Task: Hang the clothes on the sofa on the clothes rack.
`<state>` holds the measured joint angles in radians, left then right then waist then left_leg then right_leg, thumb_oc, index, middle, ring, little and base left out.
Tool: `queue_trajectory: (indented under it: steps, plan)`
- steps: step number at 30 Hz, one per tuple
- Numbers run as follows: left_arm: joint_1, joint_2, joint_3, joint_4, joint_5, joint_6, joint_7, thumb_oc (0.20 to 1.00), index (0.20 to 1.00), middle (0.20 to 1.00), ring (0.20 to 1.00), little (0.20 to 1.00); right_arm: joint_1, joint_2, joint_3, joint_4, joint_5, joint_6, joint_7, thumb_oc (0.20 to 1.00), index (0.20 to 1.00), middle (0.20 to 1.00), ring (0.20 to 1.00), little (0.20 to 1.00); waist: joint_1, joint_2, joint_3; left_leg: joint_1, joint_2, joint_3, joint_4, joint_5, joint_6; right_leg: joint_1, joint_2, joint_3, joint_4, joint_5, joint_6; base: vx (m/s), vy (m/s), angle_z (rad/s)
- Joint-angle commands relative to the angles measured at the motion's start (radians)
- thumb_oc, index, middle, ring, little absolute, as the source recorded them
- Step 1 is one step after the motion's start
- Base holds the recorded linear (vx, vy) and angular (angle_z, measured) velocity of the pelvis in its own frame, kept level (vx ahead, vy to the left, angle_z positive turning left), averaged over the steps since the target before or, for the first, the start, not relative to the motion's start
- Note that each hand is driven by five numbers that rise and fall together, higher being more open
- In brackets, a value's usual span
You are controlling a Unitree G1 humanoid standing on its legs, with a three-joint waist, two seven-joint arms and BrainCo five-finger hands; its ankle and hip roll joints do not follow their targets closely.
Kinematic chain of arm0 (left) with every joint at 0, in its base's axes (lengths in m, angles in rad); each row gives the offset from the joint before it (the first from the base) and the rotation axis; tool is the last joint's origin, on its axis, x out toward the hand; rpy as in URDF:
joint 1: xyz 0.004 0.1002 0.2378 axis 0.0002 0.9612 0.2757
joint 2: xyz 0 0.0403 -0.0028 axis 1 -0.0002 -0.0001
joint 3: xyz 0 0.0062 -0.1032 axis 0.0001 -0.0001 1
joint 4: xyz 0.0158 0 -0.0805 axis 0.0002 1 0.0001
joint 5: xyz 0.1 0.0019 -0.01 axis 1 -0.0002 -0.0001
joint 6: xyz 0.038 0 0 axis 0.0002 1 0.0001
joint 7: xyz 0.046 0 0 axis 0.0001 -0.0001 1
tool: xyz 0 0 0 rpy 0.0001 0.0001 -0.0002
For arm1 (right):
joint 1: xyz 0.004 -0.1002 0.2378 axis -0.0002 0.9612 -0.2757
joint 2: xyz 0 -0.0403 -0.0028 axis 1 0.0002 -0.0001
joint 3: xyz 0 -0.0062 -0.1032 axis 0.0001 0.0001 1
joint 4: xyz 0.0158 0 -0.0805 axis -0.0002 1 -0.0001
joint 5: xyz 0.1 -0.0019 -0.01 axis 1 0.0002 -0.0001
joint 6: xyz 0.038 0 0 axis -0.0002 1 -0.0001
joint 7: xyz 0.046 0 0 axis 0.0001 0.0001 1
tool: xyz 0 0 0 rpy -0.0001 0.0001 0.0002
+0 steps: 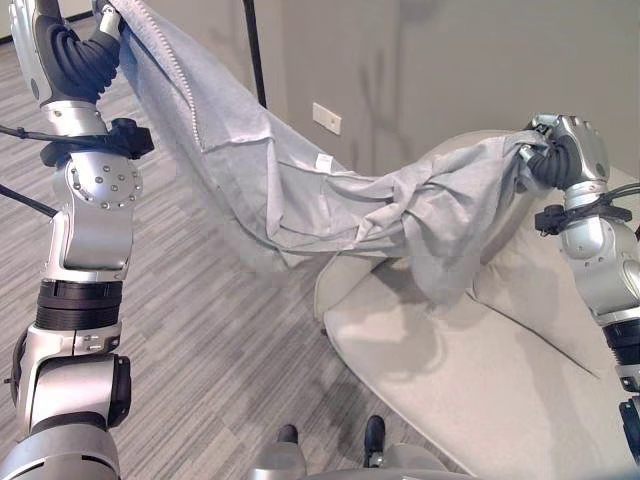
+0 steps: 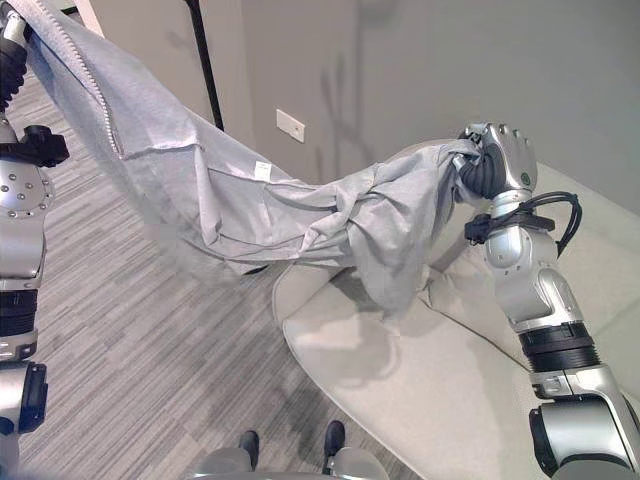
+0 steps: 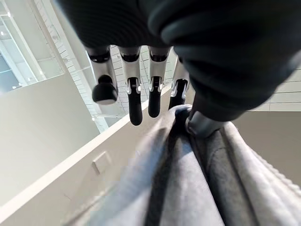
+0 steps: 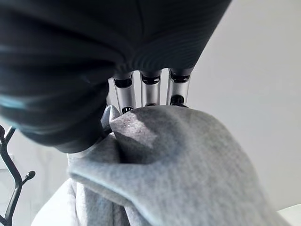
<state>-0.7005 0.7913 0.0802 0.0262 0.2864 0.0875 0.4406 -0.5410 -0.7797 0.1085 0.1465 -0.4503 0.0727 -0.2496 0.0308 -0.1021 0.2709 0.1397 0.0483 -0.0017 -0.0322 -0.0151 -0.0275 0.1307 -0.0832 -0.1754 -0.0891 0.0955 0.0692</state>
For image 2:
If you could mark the grey zip jacket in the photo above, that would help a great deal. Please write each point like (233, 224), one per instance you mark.
(210, 165)

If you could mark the robot leg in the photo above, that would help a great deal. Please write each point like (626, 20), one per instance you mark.
(350, 462)
(235, 462)

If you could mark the white door frame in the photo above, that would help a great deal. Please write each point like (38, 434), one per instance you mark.
(91, 15)

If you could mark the light beige sofa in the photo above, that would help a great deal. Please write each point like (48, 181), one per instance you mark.
(450, 390)

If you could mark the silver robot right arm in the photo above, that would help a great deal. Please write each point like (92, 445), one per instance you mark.
(545, 295)

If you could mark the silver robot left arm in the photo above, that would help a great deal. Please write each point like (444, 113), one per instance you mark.
(20, 240)

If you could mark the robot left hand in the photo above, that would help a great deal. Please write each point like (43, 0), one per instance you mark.
(11, 70)

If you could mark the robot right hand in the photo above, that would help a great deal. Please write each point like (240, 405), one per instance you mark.
(510, 155)

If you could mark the robot right leg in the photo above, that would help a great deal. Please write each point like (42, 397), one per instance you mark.
(350, 462)

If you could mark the white wall outlet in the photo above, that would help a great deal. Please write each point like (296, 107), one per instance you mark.
(290, 126)

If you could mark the robot left leg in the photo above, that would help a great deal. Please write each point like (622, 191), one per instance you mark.
(235, 462)

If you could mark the black clothes rack pole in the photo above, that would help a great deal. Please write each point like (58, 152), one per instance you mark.
(206, 60)

